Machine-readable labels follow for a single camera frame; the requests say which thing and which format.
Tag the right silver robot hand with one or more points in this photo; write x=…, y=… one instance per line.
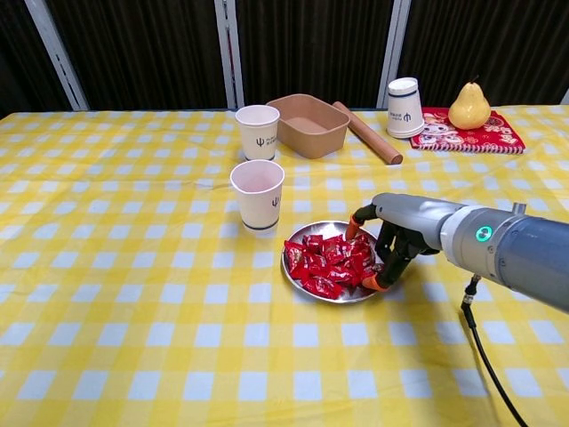
x=409, y=218

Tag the red candies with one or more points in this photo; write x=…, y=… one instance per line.
x=324, y=262

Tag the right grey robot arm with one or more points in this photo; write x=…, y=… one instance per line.
x=524, y=249

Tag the round steel plate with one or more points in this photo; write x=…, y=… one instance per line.
x=320, y=229

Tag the upturned white paper cup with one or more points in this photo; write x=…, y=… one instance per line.
x=404, y=111

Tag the wooden rolling pin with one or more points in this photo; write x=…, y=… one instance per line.
x=373, y=142

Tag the brown paper food box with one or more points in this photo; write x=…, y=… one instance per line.
x=320, y=142

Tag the yellow pear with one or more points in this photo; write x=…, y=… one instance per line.
x=469, y=111

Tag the red cartoon spiral notebook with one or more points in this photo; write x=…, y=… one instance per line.
x=502, y=138

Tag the yellow checkered tablecloth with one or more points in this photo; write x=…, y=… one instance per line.
x=133, y=311

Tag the aluminium partition post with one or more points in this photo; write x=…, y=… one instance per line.
x=229, y=53
x=393, y=53
x=53, y=49
x=565, y=97

